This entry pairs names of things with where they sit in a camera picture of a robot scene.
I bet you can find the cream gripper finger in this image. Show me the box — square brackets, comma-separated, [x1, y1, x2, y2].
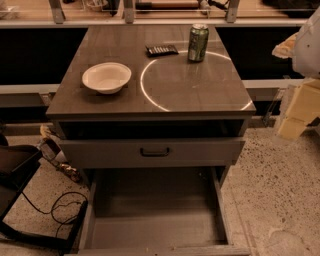
[277, 117, 306, 141]

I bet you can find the green soda can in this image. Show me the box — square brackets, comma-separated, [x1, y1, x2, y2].
[188, 24, 209, 62]

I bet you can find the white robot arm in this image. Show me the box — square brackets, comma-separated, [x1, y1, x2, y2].
[272, 7, 320, 140]

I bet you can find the grey middle drawer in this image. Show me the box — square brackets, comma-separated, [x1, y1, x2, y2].
[60, 137, 245, 169]

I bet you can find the grey drawer cabinet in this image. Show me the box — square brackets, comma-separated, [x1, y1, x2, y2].
[45, 24, 257, 188]

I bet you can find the open bottom drawer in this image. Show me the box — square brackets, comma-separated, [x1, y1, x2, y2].
[66, 167, 250, 256]

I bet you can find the white bowl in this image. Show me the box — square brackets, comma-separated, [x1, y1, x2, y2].
[82, 62, 132, 94]

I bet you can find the crumpled snack bag on floor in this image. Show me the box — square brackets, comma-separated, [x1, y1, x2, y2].
[38, 124, 81, 183]

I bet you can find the black chair base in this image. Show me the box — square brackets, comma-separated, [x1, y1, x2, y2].
[0, 133, 88, 254]

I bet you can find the black drawer handle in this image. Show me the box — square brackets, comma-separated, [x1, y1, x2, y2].
[140, 148, 170, 157]

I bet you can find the black floor cable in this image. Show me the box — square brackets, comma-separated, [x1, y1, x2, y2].
[20, 190, 88, 239]

